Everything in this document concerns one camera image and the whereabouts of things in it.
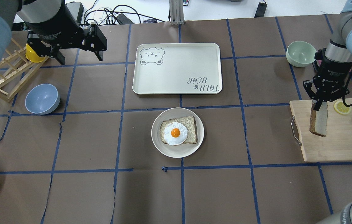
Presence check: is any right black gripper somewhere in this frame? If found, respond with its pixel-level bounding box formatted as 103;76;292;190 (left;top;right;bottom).
303;57;352;111

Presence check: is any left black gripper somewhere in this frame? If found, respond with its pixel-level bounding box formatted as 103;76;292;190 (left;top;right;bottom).
26;6;107;65

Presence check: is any plain bread slice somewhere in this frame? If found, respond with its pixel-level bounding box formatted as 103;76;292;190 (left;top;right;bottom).
309;102;328;137

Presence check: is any round cream plate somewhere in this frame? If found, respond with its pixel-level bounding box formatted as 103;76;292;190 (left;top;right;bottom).
151;107;204;158

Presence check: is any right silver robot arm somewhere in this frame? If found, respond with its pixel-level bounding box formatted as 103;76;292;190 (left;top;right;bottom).
303;0;352;224

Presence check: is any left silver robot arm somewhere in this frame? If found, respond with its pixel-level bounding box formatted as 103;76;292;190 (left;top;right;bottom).
0;0;107;65

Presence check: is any bread slice under egg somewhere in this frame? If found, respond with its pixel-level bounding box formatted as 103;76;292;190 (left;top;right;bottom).
160;116;198;144

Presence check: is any lemon slice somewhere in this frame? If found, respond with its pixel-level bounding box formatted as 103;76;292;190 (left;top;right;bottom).
333;100;351;115

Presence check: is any pink cloth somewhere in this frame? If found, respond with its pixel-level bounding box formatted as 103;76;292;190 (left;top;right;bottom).
312;59;322;73

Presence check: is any light green bowl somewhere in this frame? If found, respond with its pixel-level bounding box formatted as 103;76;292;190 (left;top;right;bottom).
286;41;317;68

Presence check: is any yellow cup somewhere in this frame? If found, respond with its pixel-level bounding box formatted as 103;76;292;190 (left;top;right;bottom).
25;44;45;63

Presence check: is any blue bowl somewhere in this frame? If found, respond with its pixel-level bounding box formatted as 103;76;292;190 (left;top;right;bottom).
25;83;60;115

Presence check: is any wooden cutting board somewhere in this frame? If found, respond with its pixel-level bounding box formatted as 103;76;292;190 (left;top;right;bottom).
290;100;352;162

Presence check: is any wooden drying rack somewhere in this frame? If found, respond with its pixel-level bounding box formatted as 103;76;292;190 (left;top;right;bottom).
0;38;48;103

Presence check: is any black power adapter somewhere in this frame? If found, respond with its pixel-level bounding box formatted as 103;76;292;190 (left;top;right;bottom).
254;0;267;17

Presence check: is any cream bear serving tray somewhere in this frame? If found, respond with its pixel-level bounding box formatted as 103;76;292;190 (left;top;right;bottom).
132;43;223;95

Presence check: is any fried egg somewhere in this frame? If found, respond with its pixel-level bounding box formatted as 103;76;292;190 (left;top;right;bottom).
162;122;188;146

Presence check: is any aluminium frame post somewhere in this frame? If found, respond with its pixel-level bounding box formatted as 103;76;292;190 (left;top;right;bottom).
169;0;185;25

